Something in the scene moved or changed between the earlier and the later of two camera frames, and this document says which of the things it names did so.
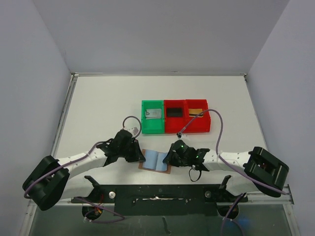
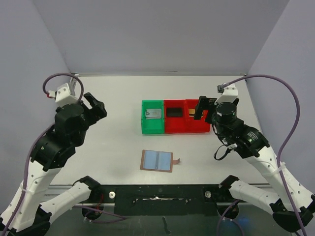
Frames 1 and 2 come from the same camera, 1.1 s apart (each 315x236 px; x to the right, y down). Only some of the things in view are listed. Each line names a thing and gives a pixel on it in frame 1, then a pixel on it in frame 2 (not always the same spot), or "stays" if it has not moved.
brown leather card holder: (154, 162) stays
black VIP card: (174, 112) stays
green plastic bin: (152, 126) stays
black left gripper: (134, 152) → (96, 108)
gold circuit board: (193, 112) stays
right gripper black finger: (175, 155) → (203, 104)
